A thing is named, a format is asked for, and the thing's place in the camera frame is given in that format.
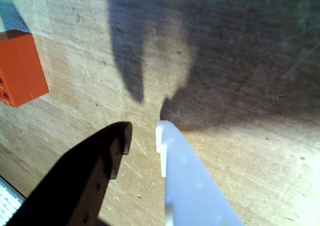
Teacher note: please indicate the white ribbed object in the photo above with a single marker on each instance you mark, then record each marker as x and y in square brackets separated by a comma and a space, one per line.
[6, 206]

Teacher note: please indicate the red lego block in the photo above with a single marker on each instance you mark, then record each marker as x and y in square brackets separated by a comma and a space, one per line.
[22, 68]

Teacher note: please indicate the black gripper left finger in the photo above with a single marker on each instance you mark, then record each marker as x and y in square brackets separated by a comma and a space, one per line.
[75, 181]

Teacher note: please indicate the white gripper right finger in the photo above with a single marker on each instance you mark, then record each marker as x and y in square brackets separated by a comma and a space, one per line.
[190, 186]

